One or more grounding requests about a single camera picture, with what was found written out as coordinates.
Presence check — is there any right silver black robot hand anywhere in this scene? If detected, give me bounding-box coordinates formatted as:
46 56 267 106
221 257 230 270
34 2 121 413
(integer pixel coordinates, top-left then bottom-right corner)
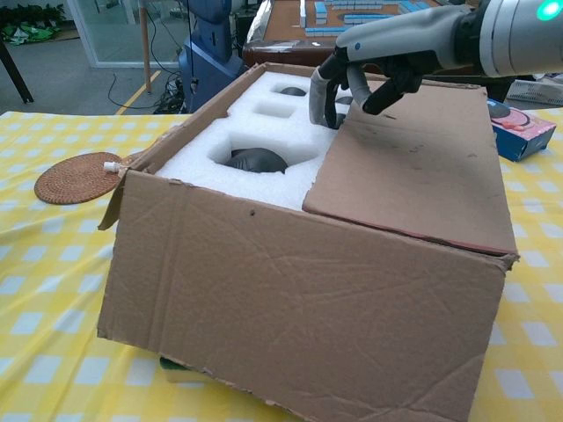
307 4 483 129

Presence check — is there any large brown cardboard box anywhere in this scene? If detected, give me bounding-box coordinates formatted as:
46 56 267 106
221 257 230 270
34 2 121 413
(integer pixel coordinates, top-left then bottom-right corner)
95 61 521 422

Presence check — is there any blue pink Oreo box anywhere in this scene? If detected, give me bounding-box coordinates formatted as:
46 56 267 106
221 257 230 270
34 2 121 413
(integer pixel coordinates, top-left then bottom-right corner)
486 98 558 163

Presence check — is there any brown mahjong table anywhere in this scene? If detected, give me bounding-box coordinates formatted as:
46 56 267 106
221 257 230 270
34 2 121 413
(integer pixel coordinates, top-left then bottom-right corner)
241 0 529 105

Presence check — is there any white plastic basket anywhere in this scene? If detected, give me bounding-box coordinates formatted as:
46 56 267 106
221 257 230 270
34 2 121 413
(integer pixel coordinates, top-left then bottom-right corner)
505 76 563 106

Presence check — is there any white foam insert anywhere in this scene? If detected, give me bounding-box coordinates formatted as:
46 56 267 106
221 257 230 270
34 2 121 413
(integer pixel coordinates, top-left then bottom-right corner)
156 69 353 215

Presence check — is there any dark grey teapot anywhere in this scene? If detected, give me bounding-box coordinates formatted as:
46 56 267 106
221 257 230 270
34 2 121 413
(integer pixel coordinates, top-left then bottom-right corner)
223 147 289 175

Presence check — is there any blue machine base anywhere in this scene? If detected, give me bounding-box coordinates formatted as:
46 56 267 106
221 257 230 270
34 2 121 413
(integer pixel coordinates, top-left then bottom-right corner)
178 0 250 116

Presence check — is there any wooden pole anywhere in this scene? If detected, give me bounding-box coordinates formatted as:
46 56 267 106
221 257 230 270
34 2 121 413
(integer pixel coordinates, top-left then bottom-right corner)
139 0 153 94

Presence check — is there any clear spout pouch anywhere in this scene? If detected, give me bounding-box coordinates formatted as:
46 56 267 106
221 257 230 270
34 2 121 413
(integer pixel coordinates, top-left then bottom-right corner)
103 151 144 177

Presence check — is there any round woven rattan coaster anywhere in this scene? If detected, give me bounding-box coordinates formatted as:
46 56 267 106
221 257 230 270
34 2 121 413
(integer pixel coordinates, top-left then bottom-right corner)
33 151 124 206

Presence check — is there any green fabric pile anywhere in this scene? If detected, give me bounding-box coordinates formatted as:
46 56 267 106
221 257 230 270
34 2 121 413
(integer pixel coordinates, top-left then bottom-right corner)
0 21 61 45

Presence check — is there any black table leg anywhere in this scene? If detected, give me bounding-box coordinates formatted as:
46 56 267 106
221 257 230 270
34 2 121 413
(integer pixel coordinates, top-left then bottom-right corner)
0 41 35 105

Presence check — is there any green yellow sponge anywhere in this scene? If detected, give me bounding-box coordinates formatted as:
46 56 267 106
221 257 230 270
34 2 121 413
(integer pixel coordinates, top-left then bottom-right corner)
157 355 212 384

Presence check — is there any yellow white checkered tablecloth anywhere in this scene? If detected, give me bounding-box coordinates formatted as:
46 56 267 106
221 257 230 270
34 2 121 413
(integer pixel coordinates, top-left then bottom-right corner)
0 107 563 422

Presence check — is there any floor cable tangle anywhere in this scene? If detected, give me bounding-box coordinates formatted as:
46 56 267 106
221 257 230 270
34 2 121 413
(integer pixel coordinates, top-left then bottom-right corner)
151 72 190 116

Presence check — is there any glass partition frame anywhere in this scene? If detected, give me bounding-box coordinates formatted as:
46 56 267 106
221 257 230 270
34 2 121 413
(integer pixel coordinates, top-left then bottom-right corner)
65 0 186 69

